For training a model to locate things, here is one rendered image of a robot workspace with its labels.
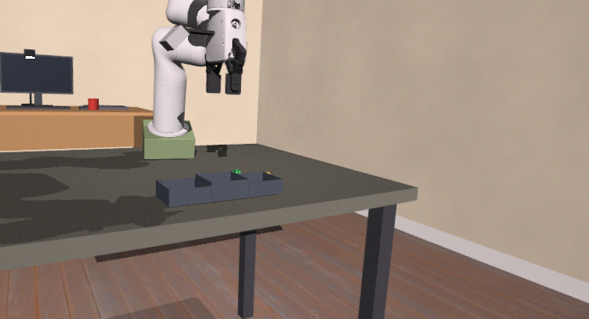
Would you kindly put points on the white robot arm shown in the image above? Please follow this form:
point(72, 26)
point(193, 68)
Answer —
point(172, 46)

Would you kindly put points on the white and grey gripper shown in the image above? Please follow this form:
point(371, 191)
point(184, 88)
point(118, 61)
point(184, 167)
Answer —
point(227, 38)

